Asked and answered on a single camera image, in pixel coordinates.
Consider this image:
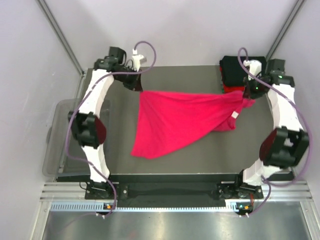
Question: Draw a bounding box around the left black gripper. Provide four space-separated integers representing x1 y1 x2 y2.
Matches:
115 65 143 93

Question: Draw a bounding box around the pink t shirt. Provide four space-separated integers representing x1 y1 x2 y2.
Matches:
131 90 255 160

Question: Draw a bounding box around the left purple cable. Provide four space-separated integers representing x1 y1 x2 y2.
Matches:
64 41 158 218

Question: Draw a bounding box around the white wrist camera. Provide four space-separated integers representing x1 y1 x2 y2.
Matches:
243 59 262 78
131 49 147 72

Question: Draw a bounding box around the black folded t shirt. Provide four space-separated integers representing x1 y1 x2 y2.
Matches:
219 55 267 87

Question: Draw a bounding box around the clear plastic bin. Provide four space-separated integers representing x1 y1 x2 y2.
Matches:
42 99 111 177

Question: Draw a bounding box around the aluminium frame rail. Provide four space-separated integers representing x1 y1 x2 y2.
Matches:
40 181 313 202

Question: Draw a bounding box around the red folded t shirt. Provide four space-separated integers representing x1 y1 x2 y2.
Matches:
219 66 245 94

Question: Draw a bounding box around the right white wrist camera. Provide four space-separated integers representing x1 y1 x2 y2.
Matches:
243 59 262 78

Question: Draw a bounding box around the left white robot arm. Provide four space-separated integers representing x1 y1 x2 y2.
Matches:
68 47 146 199

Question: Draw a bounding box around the purple cable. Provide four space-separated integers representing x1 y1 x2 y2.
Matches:
237 47 313 217
64 41 158 218

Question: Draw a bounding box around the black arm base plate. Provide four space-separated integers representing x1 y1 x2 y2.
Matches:
82 173 263 201

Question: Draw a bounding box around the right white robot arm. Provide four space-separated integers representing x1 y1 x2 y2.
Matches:
233 58 309 198

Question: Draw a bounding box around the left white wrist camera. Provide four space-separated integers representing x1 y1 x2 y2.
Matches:
131 49 147 72

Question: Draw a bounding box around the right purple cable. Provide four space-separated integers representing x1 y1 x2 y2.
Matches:
237 47 313 217

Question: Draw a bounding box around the grey slotted cable duct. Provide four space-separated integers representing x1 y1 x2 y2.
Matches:
50 201 252 214

